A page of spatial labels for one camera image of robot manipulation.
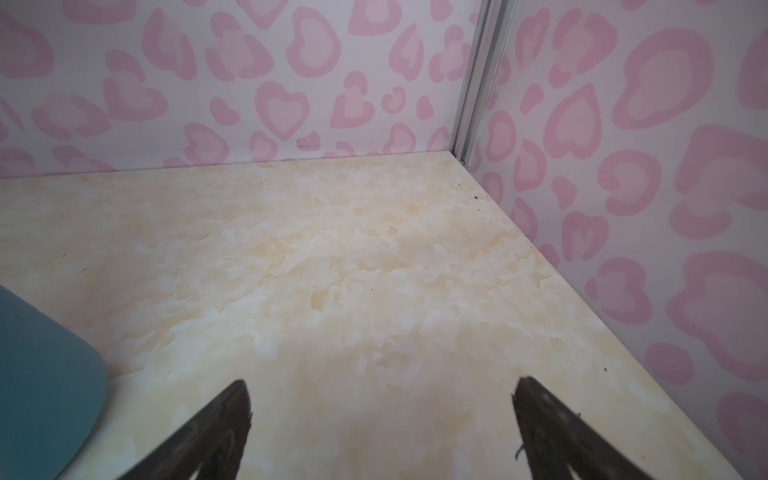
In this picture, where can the teal ceramic vase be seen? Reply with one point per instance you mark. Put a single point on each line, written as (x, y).
(53, 388)

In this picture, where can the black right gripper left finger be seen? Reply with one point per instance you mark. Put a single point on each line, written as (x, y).
(210, 445)

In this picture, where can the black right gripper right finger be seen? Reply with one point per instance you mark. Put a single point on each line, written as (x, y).
(559, 445)

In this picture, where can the aluminium corner frame post right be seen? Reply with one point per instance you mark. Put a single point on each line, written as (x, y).
(493, 26)

